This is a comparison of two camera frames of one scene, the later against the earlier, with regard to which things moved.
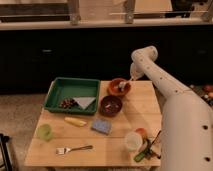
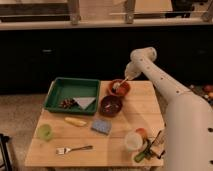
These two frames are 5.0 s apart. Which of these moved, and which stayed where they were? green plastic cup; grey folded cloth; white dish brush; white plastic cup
Moved: white dish brush
Stayed: white plastic cup; green plastic cup; grey folded cloth
